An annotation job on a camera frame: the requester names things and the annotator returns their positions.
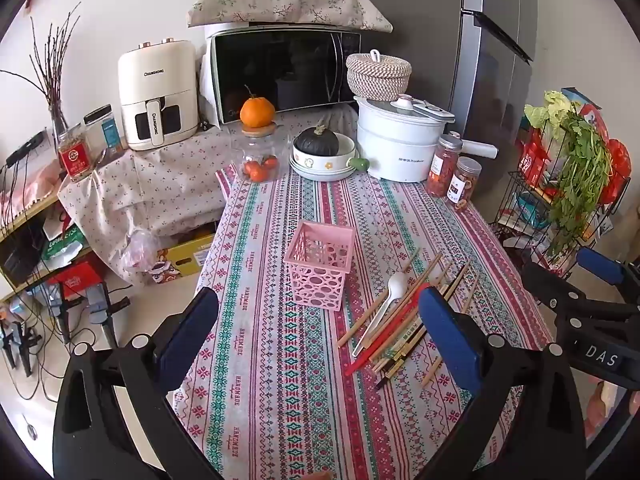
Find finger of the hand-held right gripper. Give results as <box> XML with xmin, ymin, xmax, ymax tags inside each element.
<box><xmin>522</xmin><ymin>247</ymin><xmax>640</xmax><ymax>312</ymax></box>

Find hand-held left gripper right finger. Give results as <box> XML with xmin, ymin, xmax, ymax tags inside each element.
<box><xmin>419</xmin><ymin>284</ymin><xmax>588</xmax><ymax>480</ymax></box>

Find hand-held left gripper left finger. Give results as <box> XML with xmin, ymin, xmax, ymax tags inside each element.
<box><xmin>52</xmin><ymin>287</ymin><xmax>221</xmax><ymax>480</ymax></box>

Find plastic-wrapped wooden chopsticks pair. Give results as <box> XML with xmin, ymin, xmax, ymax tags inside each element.
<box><xmin>372</xmin><ymin>317</ymin><xmax>427</xmax><ymax>376</ymax></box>

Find red chopstick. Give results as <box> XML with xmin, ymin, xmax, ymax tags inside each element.
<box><xmin>357</xmin><ymin>287</ymin><xmax>426</xmax><ymax>361</ymax></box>
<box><xmin>345</xmin><ymin>284</ymin><xmax>432</xmax><ymax>376</ymax></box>

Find black chopstick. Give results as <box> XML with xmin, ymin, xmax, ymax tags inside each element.
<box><xmin>375</xmin><ymin>332</ymin><xmax>426</xmax><ymax>390</ymax></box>
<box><xmin>382</xmin><ymin>330</ymin><xmax>427</xmax><ymax>378</ymax></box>

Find pile of wooden chopsticks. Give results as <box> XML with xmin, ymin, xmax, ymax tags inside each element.
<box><xmin>337</xmin><ymin>247</ymin><xmax>481</xmax><ymax>388</ymax></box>

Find white plastic spoon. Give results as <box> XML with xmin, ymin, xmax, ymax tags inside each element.
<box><xmin>351</xmin><ymin>272</ymin><xmax>420</xmax><ymax>359</ymax></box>

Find pink plastic basket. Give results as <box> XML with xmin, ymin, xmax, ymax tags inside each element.
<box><xmin>283</xmin><ymin>221</ymin><xmax>357</xmax><ymax>311</ymax></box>

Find yellow cardboard box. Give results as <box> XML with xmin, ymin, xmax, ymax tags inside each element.
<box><xmin>145</xmin><ymin>232</ymin><xmax>219</xmax><ymax>281</ymax></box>

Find clear plastic bag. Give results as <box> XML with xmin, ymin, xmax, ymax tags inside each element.
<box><xmin>120</xmin><ymin>227</ymin><xmax>166</xmax><ymax>277</ymax></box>

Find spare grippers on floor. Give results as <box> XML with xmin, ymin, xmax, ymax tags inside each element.
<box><xmin>0</xmin><ymin>280</ymin><xmax>132</xmax><ymax>376</ymax></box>

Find red plastic bag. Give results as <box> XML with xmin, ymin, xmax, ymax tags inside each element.
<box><xmin>596</xmin><ymin>137</ymin><xmax>632</xmax><ymax>206</ymax></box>

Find leafy green vegetables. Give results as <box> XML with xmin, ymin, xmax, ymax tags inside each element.
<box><xmin>524</xmin><ymin>91</ymin><xmax>614</xmax><ymax>257</ymax></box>

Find patterned woven tablecloth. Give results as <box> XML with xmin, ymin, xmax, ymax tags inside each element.
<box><xmin>172</xmin><ymin>162</ymin><xmax>557</xmax><ymax>480</ymax></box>

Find red snack packet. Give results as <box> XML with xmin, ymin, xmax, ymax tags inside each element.
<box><xmin>516</xmin><ymin>130</ymin><xmax>552</xmax><ymax>187</ymax></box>

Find floral side table cloth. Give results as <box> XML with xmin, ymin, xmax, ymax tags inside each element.
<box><xmin>57</xmin><ymin>110</ymin><xmax>361</xmax><ymax>281</ymax></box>

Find green tissue packet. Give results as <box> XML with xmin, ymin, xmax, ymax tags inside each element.
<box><xmin>42</xmin><ymin>225</ymin><xmax>89</xmax><ymax>262</ymax></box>

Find jar of dried fruit slices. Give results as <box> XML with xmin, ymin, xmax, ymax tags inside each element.
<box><xmin>446</xmin><ymin>156</ymin><xmax>483</xmax><ymax>211</ymax></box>

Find jar of red dried fruit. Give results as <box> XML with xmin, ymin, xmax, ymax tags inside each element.
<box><xmin>426</xmin><ymin>132</ymin><xmax>464</xmax><ymax>197</ymax></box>

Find small oranges in jar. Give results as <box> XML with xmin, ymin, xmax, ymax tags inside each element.
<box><xmin>242</xmin><ymin>156</ymin><xmax>279</xmax><ymax>182</ymax></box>

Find wooden shelf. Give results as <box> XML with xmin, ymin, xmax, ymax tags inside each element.
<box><xmin>0</xmin><ymin>160</ymin><xmax>97</xmax><ymax>303</ymax></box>

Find glass jar with wooden lid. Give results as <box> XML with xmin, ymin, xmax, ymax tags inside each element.
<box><xmin>231</xmin><ymin>125</ymin><xmax>293</xmax><ymax>184</ymax></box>

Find white electric cooking pot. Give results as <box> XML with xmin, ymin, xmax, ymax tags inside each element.
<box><xmin>354</xmin><ymin>94</ymin><xmax>501</xmax><ymax>182</ymax></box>

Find glass jar with red label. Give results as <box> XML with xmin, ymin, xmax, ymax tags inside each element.
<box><xmin>56</xmin><ymin>127</ymin><xmax>94</xmax><ymax>181</ymax></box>

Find white flowered ceramic dish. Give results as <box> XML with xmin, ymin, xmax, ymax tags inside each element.
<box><xmin>289</xmin><ymin>132</ymin><xmax>371</xmax><ymax>182</ymax></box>

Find clear container with black lid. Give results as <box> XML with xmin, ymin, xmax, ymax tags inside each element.
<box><xmin>82</xmin><ymin>105</ymin><xmax>124</xmax><ymax>162</ymax></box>

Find large orange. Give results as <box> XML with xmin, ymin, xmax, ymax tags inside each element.
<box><xmin>240</xmin><ymin>85</ymin><xmax>277</xmax><ymax>128</ymax></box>

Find dark green pumpkin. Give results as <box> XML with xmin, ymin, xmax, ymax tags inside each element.
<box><xmin>298</xmin><ymin>120</ymin><xmax>342</xmax><ymax>155</ymax></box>

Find white air fryer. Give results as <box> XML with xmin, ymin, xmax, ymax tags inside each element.
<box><xmin>118</xmin><ymin>37</ymin><xmax>201</xmax><ymax>151</ymax></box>

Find black power strip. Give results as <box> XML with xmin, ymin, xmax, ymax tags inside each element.
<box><xmin>5</xmin><ymin>132</ymin><xmax>49</xmax><ymax>167</ymax></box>

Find woven lidded basket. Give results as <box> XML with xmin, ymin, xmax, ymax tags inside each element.
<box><xmin>346</xmin><ymin>50</ymin><xmax>413</xmax><ymax>101</ymax></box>

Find black microwave oven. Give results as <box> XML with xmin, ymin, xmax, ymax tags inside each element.
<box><xmin>210</xmin><ymin>26</ymin><xmax>363</xmax><ymax>126</ymax></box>

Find glass vase with twigs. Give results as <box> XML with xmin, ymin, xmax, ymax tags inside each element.
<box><xmin>0</xmin><ymin>2</ymin><xmax>82</xmax><ymax>137</ymax></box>

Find grey refrigerator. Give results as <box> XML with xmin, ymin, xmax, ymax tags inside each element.
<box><xmin>349</xmin><ymin>0</ymin><xmax>539</xmax><ymax>136</ymax></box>

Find floral cover cloth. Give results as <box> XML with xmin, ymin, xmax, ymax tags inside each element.
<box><xmin>186</xmin><ymin>0</ymin><xmax>395</xmax><ymax>34</ymax></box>

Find black wire rack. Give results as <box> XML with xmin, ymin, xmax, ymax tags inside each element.
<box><xmin>492</xmin><ymin>105</ymin><xmax>632</xmax><ymax>281</ymax></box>

